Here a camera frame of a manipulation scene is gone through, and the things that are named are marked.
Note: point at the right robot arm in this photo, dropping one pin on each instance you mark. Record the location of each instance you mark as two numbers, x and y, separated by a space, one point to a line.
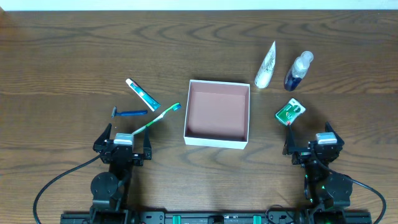
328 193

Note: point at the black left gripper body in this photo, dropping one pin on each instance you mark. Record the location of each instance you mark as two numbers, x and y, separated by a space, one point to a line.
121 154

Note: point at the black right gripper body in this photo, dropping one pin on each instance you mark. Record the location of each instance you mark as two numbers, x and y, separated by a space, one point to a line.
313 152

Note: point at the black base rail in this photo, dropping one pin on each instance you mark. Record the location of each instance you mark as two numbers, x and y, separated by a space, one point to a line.
270 216

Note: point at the clear bottle with blue liquid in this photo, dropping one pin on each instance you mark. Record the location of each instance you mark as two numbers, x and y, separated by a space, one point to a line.
298 71

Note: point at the green white toothbrush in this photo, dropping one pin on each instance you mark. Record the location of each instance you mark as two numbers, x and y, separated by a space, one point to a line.
174 107

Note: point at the small toothpaste tube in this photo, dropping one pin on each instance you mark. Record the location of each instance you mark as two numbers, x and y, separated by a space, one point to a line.
143 95

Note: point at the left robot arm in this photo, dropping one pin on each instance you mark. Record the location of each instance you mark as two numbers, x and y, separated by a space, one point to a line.
110 189

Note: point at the blue disposable razor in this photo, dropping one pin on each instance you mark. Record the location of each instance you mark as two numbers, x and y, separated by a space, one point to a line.
127 113

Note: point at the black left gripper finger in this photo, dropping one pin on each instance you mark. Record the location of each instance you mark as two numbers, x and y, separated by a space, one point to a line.
101 143
147 148

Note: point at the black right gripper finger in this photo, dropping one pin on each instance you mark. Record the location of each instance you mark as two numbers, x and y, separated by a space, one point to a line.
289 145
329 129

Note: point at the white box with pink interior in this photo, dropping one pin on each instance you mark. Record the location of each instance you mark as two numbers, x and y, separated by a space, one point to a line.
217 114

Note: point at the green Dettol soap packet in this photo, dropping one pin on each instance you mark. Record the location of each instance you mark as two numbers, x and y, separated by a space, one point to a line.
290 112

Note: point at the white conical tube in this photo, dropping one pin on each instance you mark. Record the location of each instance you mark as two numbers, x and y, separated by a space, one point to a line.
266 70

